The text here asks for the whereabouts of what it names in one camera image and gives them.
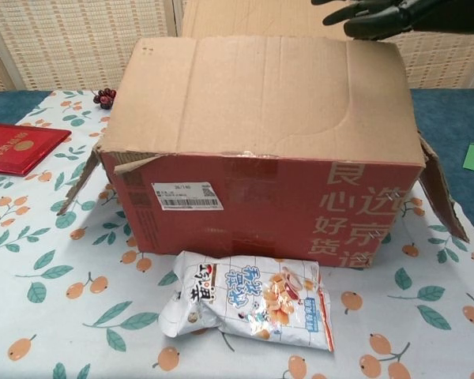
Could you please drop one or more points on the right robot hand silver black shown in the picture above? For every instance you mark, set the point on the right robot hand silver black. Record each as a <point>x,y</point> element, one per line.
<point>438,16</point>

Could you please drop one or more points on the floral tablecloth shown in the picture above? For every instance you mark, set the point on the floral tablecloth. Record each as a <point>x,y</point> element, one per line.
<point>63,296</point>

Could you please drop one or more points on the red certificate booklet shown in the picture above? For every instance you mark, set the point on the red certificate booklet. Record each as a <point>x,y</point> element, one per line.
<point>19,148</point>

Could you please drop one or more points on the bunch of dark red grapes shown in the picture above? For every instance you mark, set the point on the bunch of dark red grapes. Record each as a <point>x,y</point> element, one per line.
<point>106,98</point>

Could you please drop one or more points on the white snack bag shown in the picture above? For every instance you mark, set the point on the white snack bag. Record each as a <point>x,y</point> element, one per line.
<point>253,300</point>

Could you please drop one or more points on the large red cardboard box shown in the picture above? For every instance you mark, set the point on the large red cardboard box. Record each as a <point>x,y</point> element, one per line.
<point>260,118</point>

